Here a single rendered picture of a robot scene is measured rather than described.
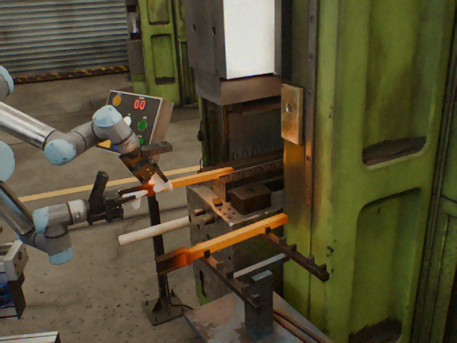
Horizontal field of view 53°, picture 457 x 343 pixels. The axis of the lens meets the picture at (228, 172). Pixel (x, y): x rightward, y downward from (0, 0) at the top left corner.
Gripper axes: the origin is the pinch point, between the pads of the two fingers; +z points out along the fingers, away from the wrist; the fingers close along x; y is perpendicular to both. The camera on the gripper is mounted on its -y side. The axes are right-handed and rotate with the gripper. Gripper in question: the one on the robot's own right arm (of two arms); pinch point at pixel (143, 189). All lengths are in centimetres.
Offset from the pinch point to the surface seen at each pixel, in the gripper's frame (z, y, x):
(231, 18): 30, -54, 13
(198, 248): 3.0, 4.0, 37.9
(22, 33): 34, 8, -790
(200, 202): 21.6, 11.2, -1.3
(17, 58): 18, 51, -793
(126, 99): 14, -17, -61
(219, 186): 27.5, 4.5, 3.4
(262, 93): 43, -28, 8
